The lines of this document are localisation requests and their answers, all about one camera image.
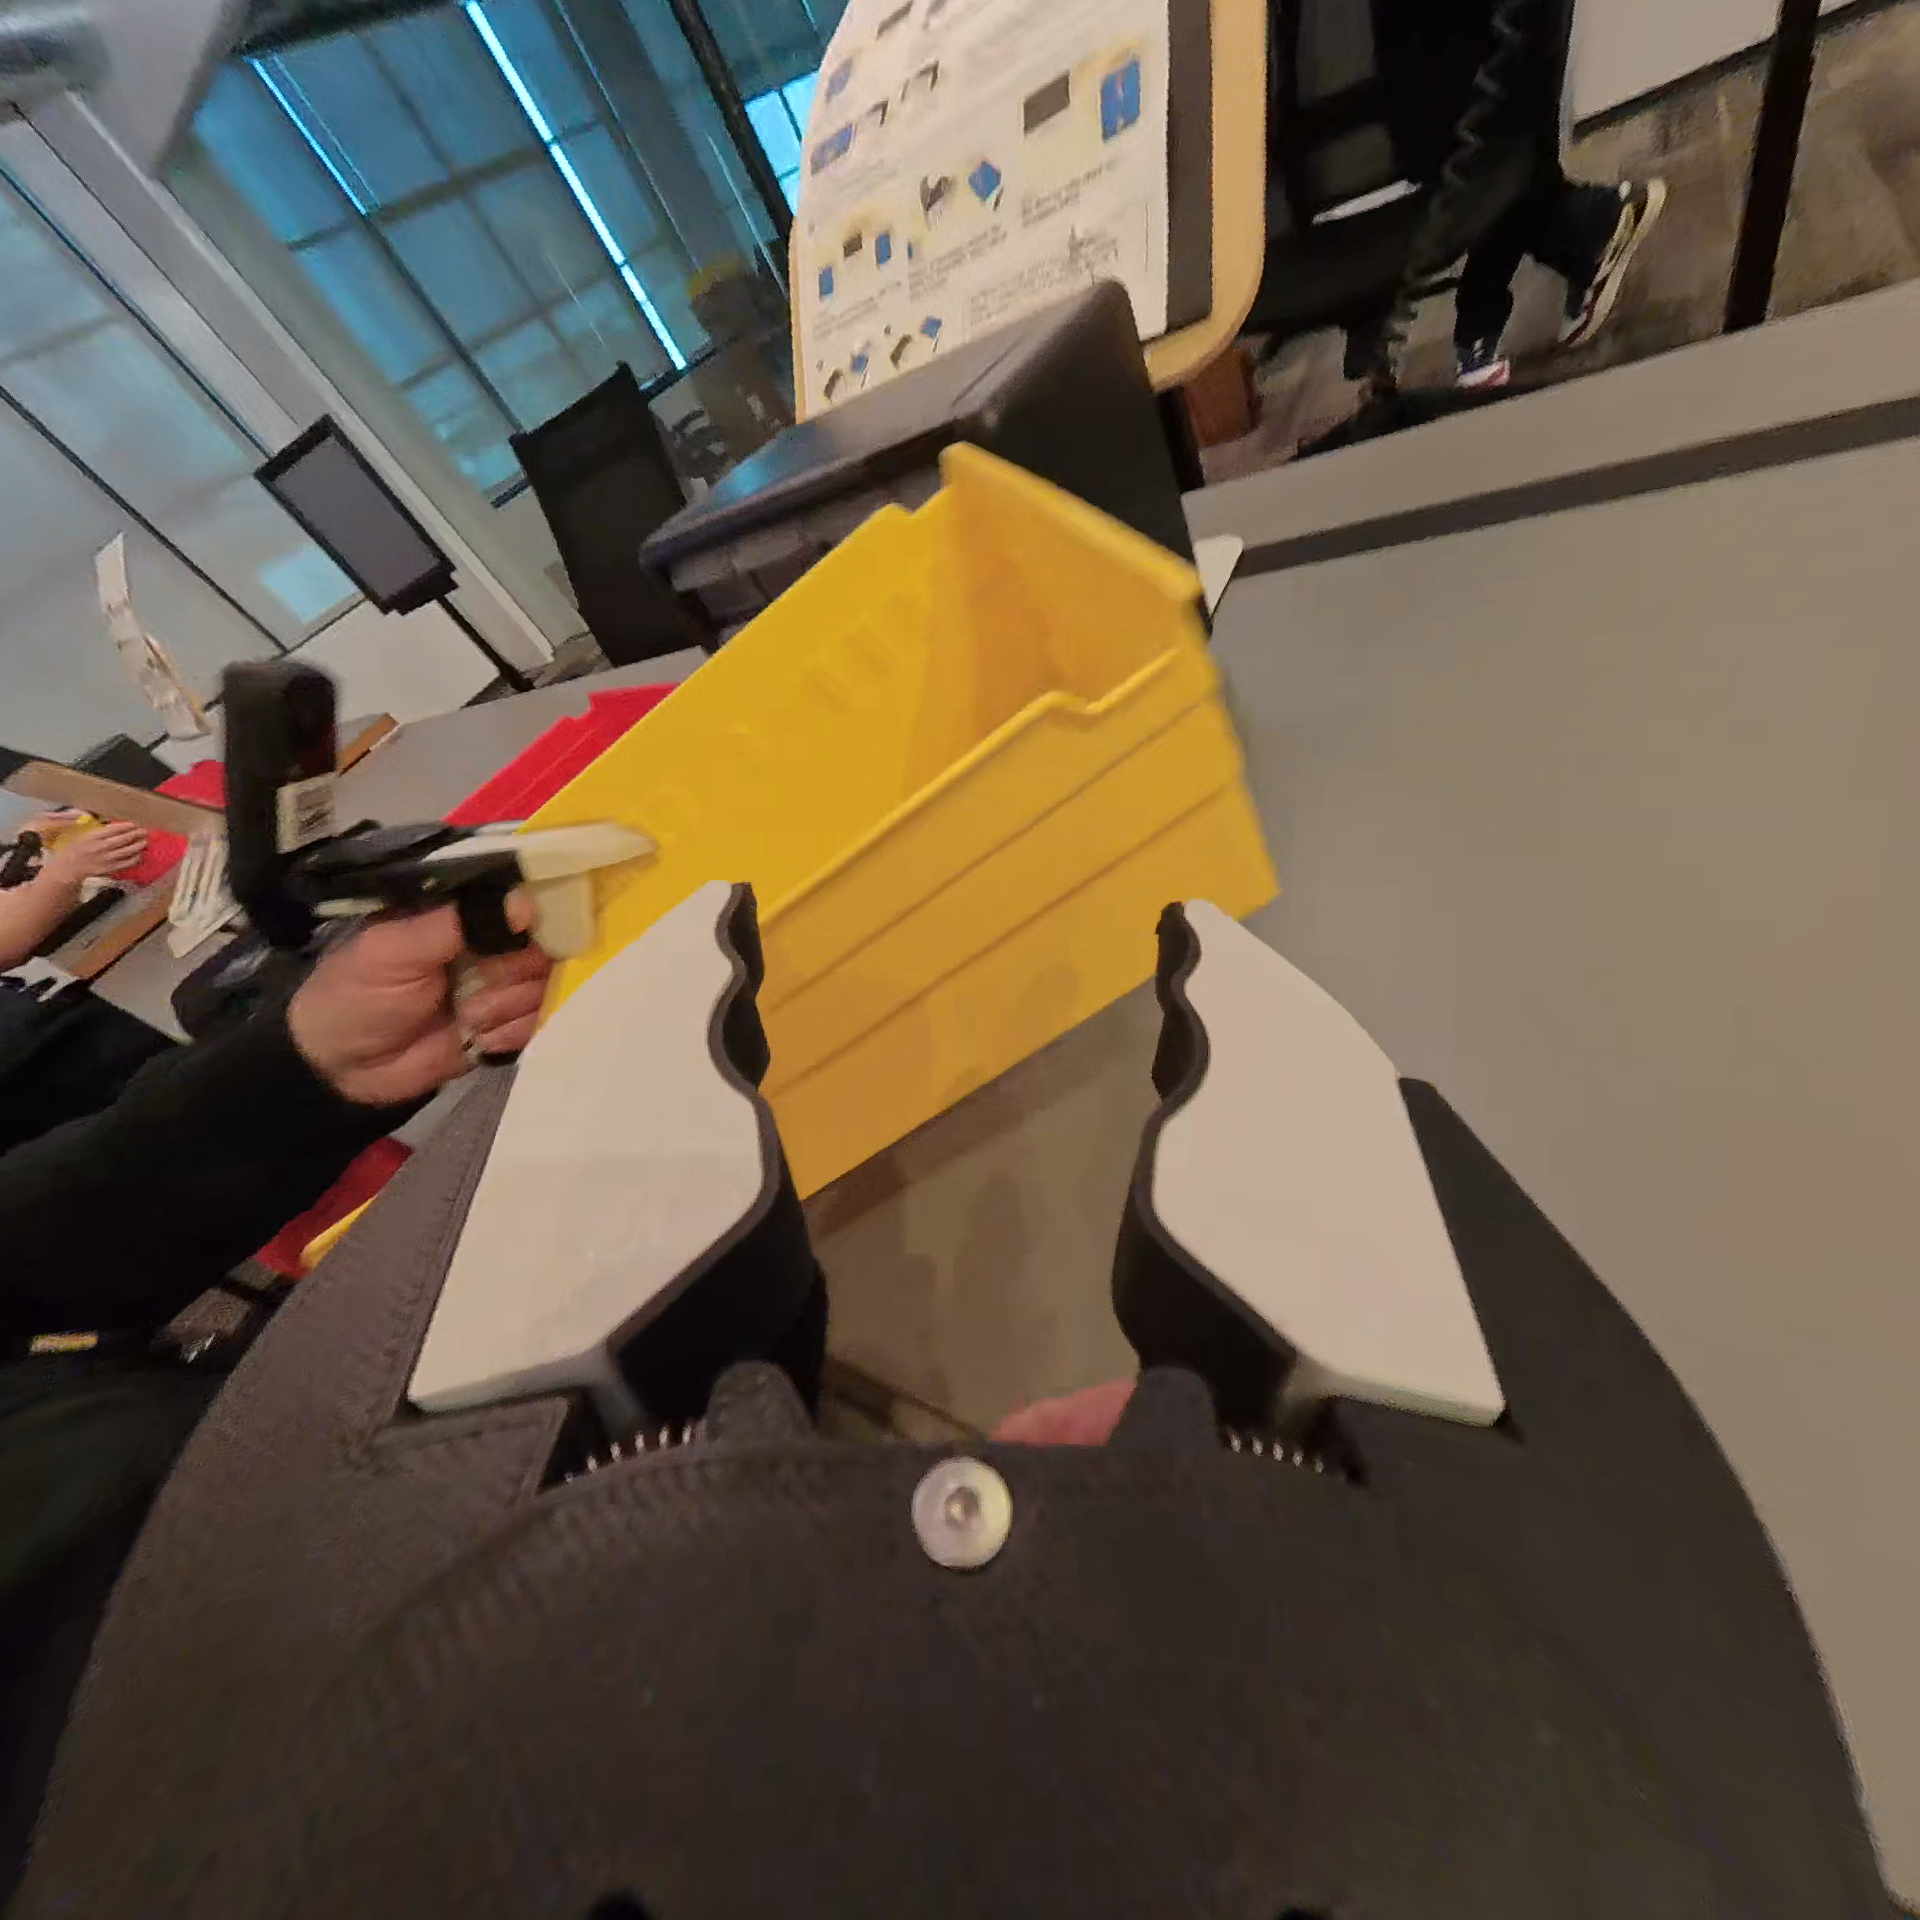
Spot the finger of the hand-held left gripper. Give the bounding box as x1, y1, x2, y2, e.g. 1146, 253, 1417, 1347
516, 874, 605, 963
496, 821, 664, 880

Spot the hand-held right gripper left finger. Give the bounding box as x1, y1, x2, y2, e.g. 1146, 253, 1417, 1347
404, 882, 831, 1440

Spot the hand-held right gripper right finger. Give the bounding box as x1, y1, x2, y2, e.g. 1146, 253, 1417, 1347
1112, 896, 1509, 1440

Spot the red plastic bin drawer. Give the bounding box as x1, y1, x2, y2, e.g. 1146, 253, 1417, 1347
449, 680, 682, 829

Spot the yellow plastic bin drawer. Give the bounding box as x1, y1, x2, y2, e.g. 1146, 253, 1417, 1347
516, 440, 1281, 1202

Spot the person's left forearm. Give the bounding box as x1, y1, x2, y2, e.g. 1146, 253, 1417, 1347
0, 975, 437, 1359

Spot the person's left hand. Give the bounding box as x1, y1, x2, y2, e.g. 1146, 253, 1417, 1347
293, 901, 549, 1107

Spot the red plastic bin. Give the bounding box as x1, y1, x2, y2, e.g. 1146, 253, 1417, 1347
113, 760, 232, 888
251, 1136, 415, 1280

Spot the black monitor on stand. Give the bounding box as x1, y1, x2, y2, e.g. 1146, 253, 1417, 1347
251, 416, 536, 694

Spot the black office chair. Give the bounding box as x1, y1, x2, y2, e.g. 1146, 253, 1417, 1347
1247, 0, 1465, 338
511, 364, 707, 669

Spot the black storage tote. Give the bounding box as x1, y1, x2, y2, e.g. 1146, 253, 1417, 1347
643, 279, 1203, 662

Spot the person's dark clothing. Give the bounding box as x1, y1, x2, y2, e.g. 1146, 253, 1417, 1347
0, 1318, 242, 1846

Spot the instruction poster board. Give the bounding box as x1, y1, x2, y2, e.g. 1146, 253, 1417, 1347
791, 0, 1268, 422

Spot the black metal post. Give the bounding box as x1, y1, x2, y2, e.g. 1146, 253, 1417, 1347
1725, 0, 1825, 332

